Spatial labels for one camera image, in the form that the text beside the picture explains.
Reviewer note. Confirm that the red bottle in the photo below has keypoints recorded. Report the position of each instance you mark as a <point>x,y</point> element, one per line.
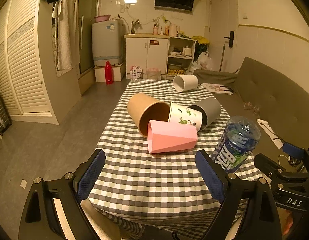
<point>108,73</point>

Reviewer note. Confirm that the white hanging towel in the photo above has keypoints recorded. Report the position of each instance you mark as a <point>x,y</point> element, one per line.
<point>65,30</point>

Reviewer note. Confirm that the pink kettle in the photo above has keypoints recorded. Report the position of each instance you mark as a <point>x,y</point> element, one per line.
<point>173,30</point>

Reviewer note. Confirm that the egg carton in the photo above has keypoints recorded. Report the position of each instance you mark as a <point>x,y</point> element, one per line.
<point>175,71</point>

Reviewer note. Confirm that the brown paper cup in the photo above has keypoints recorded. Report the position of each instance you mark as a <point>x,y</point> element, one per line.
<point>139,105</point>

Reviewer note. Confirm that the metal faucet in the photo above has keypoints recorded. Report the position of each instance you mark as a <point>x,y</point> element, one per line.
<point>135,25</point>

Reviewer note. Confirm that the pink faceted cup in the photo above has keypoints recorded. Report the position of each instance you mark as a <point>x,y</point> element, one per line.
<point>169,137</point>

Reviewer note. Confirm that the plain white cup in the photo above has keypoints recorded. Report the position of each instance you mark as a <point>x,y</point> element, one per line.
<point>189,81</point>

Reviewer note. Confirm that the grey sofa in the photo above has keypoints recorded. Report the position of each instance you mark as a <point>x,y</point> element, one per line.
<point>269,87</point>

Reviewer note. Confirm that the white door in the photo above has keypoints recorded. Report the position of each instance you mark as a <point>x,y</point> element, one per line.
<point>223,12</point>

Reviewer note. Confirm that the clear blue-label plastic bottle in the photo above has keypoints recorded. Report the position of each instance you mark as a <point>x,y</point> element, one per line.
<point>234,152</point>

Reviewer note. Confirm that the white plastic bag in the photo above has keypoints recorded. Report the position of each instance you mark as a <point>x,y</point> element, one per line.
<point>203,58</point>

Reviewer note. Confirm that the bin with pink bag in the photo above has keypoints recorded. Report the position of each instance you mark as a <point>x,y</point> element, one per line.
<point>153,73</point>

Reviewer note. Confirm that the white leaf-print cup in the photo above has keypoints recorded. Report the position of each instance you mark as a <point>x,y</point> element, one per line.
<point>184,116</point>

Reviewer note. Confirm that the grey checked tablecloth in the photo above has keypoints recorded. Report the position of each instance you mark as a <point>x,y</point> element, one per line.
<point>149,180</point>

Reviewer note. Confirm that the printed paper sheet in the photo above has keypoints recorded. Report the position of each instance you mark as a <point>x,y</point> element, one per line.
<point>217,88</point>

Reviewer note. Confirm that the black crate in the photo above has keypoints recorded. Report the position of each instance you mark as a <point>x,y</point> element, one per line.
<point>0,115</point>

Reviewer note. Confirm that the glass shower door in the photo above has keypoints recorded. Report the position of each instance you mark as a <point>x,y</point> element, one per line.
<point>88,25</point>

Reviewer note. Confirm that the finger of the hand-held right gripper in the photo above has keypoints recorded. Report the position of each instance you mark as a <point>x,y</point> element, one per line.
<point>268,164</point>
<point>293,150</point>

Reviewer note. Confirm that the white washing machine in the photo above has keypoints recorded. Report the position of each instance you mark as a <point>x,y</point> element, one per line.
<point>107,40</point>

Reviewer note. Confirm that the person's right hand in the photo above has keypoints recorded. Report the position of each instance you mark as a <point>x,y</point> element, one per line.
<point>287,221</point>

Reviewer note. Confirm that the white paper scrap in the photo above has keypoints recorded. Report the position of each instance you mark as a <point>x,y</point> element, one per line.
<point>23,183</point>

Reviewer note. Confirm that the white louvered wardrobe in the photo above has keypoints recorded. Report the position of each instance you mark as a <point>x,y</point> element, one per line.
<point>22,62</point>

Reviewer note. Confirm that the pink plastic basin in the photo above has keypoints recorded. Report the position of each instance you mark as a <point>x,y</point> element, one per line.
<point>102,18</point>

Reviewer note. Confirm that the white printed packet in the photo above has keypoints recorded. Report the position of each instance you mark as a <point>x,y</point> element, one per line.
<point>135,72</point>

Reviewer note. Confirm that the white sink cabinet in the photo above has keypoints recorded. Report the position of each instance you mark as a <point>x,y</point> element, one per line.
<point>144,55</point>

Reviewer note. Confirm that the white platform box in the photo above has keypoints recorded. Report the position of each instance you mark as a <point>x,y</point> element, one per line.
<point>119,73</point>

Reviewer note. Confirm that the white pot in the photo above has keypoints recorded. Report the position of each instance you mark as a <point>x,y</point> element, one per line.
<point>187,50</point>

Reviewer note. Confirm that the clear plastic wrapper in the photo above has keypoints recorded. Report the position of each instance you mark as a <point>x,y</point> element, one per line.
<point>250,106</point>

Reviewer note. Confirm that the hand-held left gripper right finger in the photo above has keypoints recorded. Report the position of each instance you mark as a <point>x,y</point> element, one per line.
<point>210,177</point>

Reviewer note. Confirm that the grey cup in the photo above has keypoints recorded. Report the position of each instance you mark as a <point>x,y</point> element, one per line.
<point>210,107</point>

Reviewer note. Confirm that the white open shelf unit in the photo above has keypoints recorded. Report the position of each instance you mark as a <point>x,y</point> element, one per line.
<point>193,50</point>

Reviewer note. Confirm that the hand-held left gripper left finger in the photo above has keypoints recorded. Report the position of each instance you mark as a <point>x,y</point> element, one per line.
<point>90,172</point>

